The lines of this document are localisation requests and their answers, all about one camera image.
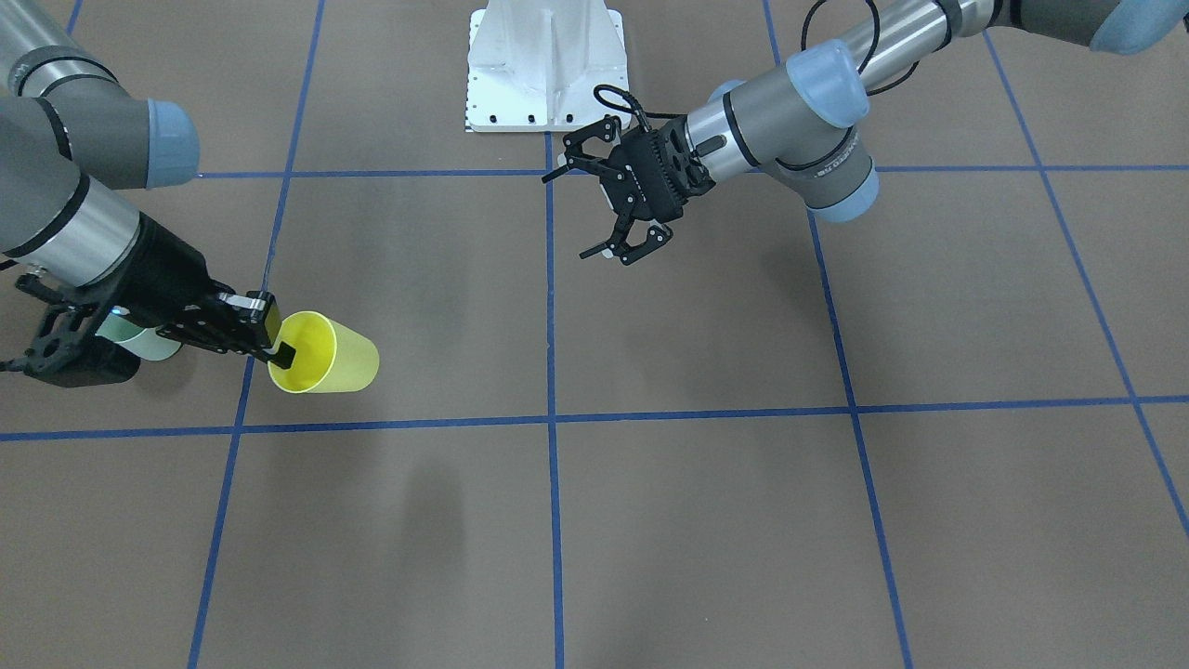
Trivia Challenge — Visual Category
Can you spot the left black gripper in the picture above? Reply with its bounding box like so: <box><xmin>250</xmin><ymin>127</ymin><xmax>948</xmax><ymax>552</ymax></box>
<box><xmin>542</xmin><ymin>115</ymin><xmax>716</xmax><ymax>266</ymax></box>

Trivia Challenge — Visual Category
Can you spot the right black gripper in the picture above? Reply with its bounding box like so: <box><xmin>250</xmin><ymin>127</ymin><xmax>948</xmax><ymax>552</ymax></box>
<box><xmin>108</xmin><ymin>216</ymin><xmax>296</xmax><ymax>370</ymax></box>

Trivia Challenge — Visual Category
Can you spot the yellow cup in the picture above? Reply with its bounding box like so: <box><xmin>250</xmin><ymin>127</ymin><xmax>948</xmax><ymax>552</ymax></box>
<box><xmin>268</xmin><ymin>310</ymin><xmax>380</xmax><ymax>395</ymax></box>

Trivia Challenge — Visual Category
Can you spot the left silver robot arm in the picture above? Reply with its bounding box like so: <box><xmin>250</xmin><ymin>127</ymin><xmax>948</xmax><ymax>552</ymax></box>
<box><xmin>545</xmin><ymin>1</ymin><xmax>1185</xmax><ymax>264</ymax></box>

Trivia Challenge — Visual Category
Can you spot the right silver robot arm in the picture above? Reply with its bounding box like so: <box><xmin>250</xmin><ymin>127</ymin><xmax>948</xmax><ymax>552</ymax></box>
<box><xmin>1</xmin><ymin>1</ymin><xmax>294</xmax><ymax>387</ymax></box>

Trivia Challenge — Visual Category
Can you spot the green cup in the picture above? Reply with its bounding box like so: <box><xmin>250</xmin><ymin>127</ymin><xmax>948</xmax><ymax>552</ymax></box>
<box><xmin>97</xmin><ymin>311</ymin><xmax>181</xmax><ymax>361</ymax></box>

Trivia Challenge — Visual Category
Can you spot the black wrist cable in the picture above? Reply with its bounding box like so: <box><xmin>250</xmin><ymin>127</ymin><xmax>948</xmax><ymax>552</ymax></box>
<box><xmin>595</xmin><ymin>84</ymin><xmax>688</xmax><ymax>131</ymax></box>

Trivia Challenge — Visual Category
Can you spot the white camera stand pedestal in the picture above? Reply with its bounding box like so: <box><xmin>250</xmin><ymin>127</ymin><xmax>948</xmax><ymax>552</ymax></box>
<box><xmin>464</xmin><ymin>1</ymin><xmax>629</xmax><ymax>133</ymax></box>

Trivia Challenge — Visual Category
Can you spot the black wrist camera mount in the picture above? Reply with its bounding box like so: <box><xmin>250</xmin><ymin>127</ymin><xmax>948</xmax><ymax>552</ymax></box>
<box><xmin>4</xmin><ymin>272</ymin><xmax>140</xmax><ymax>389</ymax></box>

